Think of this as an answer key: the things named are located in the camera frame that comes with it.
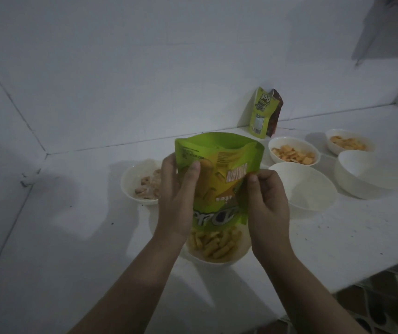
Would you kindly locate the person's right hand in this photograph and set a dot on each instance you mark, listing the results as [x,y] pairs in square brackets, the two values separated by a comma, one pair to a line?
[268,212]

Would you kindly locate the person's left hand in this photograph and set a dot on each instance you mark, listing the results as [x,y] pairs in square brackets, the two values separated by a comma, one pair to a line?
[174,208]

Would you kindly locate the person's right thumb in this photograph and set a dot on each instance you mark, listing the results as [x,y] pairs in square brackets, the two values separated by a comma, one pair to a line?
[253,193]

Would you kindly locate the person's left thumb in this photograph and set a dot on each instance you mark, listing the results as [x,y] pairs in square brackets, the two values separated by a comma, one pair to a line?
[190,180]

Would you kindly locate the person's left forearm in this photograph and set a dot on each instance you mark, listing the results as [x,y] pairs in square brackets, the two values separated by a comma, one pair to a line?
[129,292]

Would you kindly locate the person's right forearm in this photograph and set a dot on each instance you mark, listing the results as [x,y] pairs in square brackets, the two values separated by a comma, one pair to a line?
[307,295]

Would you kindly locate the pile of beige snack pieces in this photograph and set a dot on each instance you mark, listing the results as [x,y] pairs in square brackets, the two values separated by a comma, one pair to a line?
[149,186]

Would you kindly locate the empty white bowl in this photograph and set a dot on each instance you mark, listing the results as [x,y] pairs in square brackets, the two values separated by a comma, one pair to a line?
[369,173]
[307,189]

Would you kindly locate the pile of orange square crackers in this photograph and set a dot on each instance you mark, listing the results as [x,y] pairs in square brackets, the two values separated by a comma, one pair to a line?
[293,155]

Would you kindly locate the white bowl with stick snacks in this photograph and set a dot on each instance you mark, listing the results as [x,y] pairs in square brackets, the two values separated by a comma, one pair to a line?
[240,250]

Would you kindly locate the white bowl with beige snacks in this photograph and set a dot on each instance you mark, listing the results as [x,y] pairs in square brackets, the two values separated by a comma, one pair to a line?
[131,180]

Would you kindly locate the pile of yellow stick snacks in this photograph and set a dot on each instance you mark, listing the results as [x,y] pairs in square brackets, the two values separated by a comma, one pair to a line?
[216,241]

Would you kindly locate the white bowl with orange crackers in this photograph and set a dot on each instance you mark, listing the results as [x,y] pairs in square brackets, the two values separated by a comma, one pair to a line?
[294,144]

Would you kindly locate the green and brown snack pouch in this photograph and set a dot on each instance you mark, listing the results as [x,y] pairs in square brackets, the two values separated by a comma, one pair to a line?
[264,113]

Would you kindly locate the pile of orange snack pieces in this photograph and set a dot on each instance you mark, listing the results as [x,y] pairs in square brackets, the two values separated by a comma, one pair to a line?
[348,143]

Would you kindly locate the small white bowl orange snacks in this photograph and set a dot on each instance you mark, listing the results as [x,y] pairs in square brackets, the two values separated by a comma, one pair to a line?
[350,135]

